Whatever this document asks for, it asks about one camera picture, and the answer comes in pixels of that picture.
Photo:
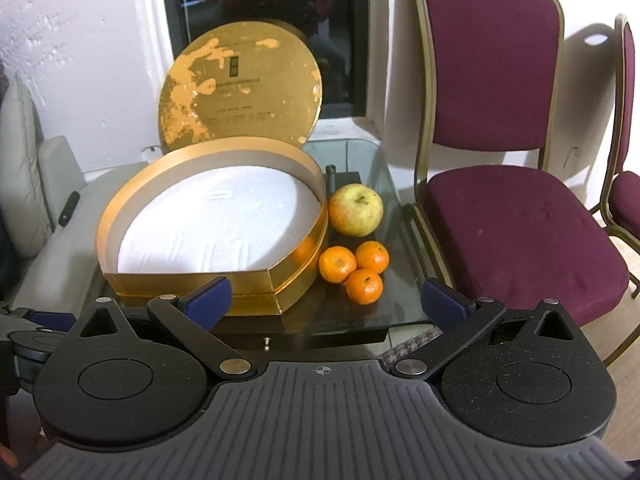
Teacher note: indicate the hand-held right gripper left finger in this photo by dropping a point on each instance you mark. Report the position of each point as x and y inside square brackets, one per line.
[207, 302]

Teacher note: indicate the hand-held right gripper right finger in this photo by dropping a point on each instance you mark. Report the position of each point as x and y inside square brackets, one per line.
[442, 302]

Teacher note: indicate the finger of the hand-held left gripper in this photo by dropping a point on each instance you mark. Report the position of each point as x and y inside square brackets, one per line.
[52, 321]

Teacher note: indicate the gold round gift box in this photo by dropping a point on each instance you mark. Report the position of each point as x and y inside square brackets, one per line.
[140, 285]

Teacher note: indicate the orange mandarin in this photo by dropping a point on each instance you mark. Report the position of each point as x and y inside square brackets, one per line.
[337, 264]
[373, 256]
[365, 287]

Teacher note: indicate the yellow-green apple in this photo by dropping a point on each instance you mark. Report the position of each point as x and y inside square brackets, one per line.
[356, 210]

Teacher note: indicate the gold round box lid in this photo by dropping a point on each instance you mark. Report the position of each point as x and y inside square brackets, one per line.
[240, 85]

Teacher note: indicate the glass desktop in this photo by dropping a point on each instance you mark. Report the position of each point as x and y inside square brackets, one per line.
[400, 285]

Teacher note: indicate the houndstooth patterned cloth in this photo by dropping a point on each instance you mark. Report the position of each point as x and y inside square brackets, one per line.
[410, 345]

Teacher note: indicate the grey sofa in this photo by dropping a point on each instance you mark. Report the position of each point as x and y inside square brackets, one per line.
[65, 260]

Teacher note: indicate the white foam box liner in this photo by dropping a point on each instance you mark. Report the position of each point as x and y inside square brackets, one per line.
[215, 225]

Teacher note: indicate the maroon padded banquet chair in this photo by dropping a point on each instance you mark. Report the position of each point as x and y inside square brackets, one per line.
[500, 235]
[627, 195]

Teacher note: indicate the black remote control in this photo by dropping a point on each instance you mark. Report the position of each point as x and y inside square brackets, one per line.
[68, 208]

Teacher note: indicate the pale ribbed cushion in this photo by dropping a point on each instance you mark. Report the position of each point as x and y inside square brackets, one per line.
[22, 175]

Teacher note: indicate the grey square cushion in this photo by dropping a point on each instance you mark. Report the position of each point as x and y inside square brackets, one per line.
[57, 170]

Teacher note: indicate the black table frame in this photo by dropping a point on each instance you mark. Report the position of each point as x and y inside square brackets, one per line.
[325, 341]

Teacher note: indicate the small black post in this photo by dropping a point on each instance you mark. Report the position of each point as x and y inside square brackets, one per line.
[330, 175]

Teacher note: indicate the white wall socket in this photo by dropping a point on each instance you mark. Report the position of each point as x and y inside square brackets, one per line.
[572, 157]

